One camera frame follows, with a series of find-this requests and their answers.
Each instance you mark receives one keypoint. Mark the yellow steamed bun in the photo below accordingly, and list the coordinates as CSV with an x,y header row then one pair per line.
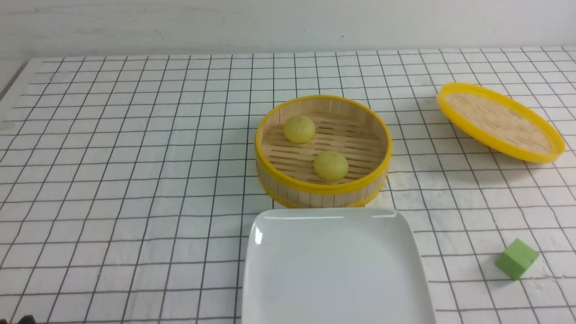
x,y
299,129
331,166

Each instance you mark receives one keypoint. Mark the white square plate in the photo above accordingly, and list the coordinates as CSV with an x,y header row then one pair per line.
x,y
334,266

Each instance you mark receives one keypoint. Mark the yellow rimmed bamboo steamer basket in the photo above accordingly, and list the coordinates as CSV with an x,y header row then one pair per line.
x,y
286,171

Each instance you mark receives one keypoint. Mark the white grid tablecloth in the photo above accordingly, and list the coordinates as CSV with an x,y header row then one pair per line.
x,y
129,185

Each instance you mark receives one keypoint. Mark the yellow rimmed bamboo steamer lid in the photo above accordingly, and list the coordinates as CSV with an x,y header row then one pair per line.
x,y
500,123

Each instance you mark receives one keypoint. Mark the green foam cube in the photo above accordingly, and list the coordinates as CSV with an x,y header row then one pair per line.
x,y
516,259

